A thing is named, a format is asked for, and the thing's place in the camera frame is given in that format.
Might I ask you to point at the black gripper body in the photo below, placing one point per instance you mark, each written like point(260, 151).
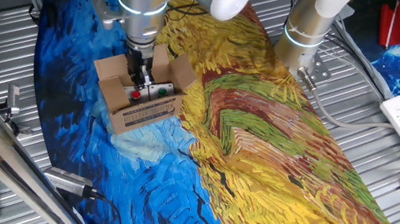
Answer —
point(138, 59)

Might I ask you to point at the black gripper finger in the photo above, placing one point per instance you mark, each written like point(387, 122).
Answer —
point(146, 78)
point(135, 76)

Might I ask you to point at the brown cardboard box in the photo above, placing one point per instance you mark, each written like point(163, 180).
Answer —
point(144, 115)

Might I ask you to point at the small metal clamp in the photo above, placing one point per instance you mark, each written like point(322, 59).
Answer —
point(13, 94)

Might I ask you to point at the Van Gogh print cloth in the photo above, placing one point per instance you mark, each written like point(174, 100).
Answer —
point(273, 178)

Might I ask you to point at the red flag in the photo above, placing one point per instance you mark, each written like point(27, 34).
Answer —
point(386, 20)

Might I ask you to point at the grey green-button switch box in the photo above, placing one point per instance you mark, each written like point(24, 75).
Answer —
point(162, 91)

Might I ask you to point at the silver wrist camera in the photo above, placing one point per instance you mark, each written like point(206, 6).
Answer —
point(105, 12)

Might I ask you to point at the silver exterior camera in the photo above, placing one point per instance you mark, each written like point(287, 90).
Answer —
point(66, 181)

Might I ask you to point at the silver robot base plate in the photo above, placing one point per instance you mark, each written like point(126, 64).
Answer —
point(321, 70)

